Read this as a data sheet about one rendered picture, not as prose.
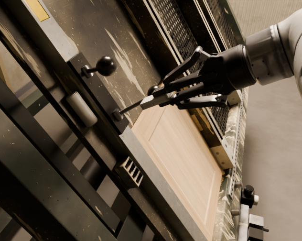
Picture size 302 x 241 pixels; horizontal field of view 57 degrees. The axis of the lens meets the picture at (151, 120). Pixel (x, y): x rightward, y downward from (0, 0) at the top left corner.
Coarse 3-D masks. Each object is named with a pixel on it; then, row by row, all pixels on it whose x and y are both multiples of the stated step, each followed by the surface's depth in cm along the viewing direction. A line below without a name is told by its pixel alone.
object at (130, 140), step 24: (24, 0) 53; (24, 24) 56; (48, 24) 57; (48, 48) 57; (72, 48) 60; (72, 72) 59; (120, 144) 67; (144, 168) 70; (168, 192) 76; (168, 216) 77; (192, 240) 80
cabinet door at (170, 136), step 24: (144, 120) 80; (168, 120) 92; (192, 120) 107; (144, 144) 76; (168, 144) 88; (192, 144) 102; (168, 168) 84; (192, 168) 97; (216, 168) 114; (192, 192) 92; (216, 192) 107; (192, 216) 87
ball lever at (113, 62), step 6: (102, 60) 50; (108, 60) 50; (114, 60) 52; (84, 66) 59; (96, 66) 51; (102, 66) 50; (108, 66) 50; (114, 66) 51; (84, 72) 60; (90, 72) 58; (102, 72) 51; (108, 72) 51; (114, 72) 52
